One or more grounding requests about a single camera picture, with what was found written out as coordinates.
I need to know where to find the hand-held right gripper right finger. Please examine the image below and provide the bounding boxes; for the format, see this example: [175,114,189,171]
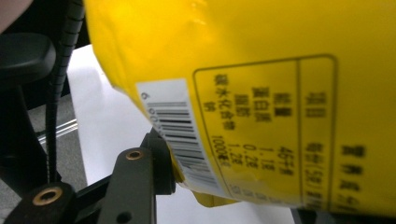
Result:
[290,207,353,224]

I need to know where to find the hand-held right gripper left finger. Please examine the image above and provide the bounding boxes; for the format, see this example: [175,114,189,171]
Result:
[139,127,177,196]

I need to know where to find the yellow pouch with green cap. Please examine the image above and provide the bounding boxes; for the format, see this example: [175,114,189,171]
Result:
[83,0,396,218]

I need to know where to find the left hand-held gripper black cable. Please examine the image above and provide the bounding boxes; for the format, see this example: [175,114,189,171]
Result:
[45,0,86,185]

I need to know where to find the metal floor rail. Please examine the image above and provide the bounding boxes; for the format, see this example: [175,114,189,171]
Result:
[35,119,78,145]

